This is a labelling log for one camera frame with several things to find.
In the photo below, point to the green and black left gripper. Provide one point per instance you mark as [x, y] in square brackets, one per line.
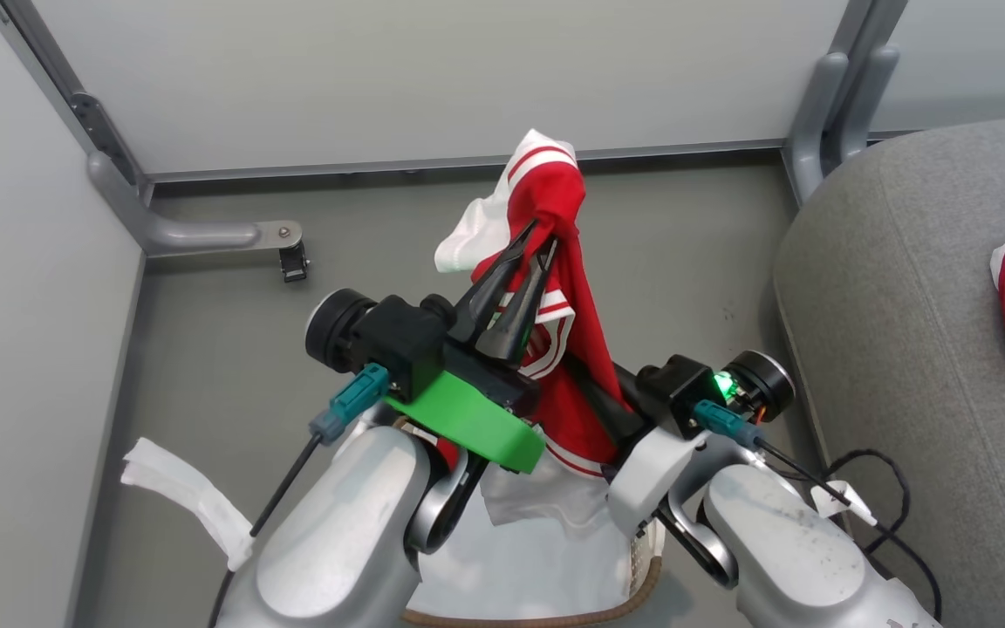
[468, 414]

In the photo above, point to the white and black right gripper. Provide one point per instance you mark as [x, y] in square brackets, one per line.
[642, 475]

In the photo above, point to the red jersey with thin stripes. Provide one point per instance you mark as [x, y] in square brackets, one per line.
[577, 314]

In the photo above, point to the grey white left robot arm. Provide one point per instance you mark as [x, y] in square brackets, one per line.
[337, 532]

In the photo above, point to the grey fabric sofa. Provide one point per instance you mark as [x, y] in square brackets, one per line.
[912, 331]

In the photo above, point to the black caster wheel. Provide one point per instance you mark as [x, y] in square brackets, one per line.
[294, 263]

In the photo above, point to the white woven-rim laundry basket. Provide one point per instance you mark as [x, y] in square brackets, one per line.
[555, 617]

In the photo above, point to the grey partition foot with plate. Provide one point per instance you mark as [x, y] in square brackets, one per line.
[197, 235]

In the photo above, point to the white cloth strip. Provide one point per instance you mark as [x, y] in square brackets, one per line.
[188, 493]

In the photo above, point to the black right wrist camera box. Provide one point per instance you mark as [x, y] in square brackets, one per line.
[677, 384]

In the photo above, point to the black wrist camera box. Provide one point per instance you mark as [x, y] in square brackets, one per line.
[677, 384]
[398, 336]

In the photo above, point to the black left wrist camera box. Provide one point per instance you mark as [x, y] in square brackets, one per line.
[398, 336]

